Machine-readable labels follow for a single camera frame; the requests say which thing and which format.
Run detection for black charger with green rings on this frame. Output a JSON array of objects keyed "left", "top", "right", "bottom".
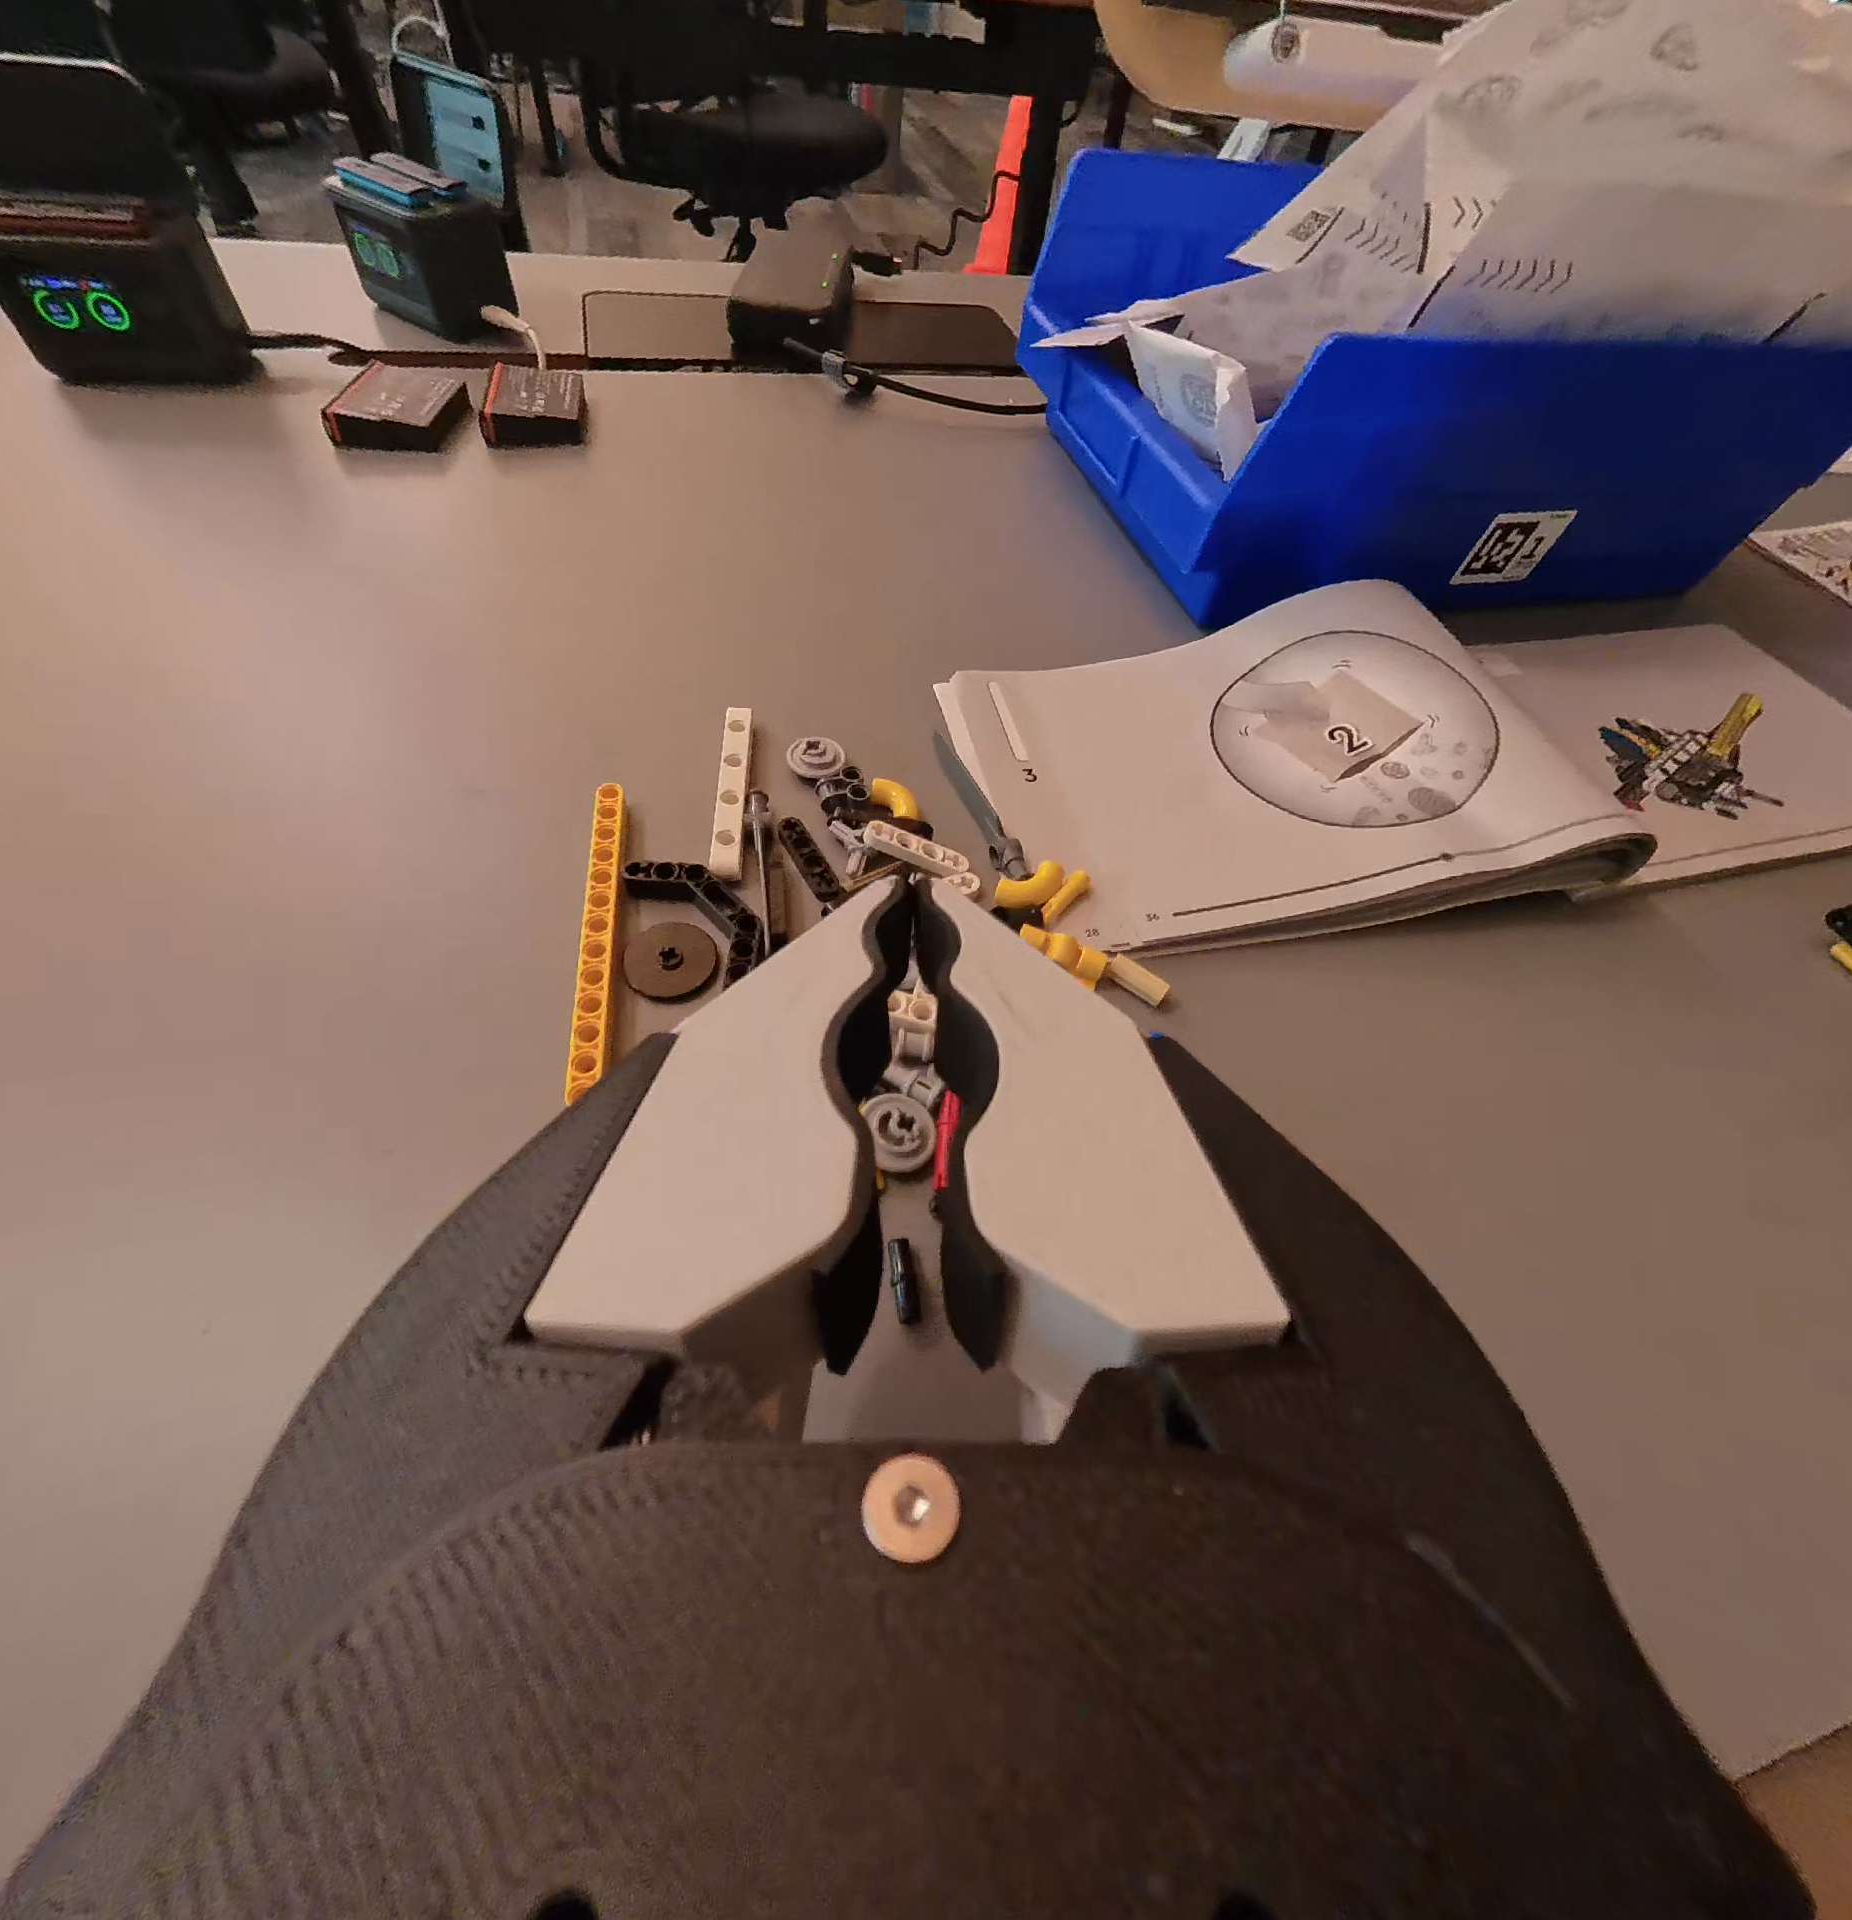
[{"left": 0, "top": 180, "right": 256, "bottom": 389}]

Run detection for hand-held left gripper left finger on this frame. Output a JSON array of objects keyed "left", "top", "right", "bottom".
[{"left": 520, "top": 874, "right": 920, "bottom": 1376}]

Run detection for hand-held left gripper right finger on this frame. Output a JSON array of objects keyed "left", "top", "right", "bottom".
[{"left": 916, "top": 881, "right": 1300, "bottom": 1448}]

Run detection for white paper roll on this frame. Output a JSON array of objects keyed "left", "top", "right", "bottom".
[{"left": 1224, "top": 13, "right": 1454, "bottom": 135}]

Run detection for large blue plastic bin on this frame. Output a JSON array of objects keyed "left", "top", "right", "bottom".
[{"left": 1018, "top": 147, "right": 1852, "bottom": 632}]

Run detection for dark camera battery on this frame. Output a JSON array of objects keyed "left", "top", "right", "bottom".
[
  {"left": 323, "top": 358, "right": 475, "bottom": 454},
  {"left": 479, "top": 363, "right": 590, "bottom": 453}
]

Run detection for black power cable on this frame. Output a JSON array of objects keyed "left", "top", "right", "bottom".
[{"left": 782, "top": 338, "right": 1051, "bottom": 418}]

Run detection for black battery charger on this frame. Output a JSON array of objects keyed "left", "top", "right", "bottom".
[{"left": 323, "top": 149, "right": 523, "bottom": 344}]

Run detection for lego instruction booklet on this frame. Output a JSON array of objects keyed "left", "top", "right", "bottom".
[{"left": 930, "top": 578, "right": 1852, "bottom": 962}]

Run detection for white printed plastic bags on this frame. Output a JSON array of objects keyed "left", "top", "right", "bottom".
[{"left": 1037, "top": 0, "right": 1852, "bottom": 482}]

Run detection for printed sticker sheet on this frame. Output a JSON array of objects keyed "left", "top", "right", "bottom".
[{"left": 1753, "top": 518, "right": 1852, "bottom": 628}]

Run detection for pile of lego pieces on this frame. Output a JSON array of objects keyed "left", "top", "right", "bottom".
[{"left": 566, "top": 704, "right": 1175, "bottom": 1329}]

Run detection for black power adapter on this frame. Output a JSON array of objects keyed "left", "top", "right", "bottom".
[{"left": 726, "top": 238, "right": 862, "bottom": 358}]

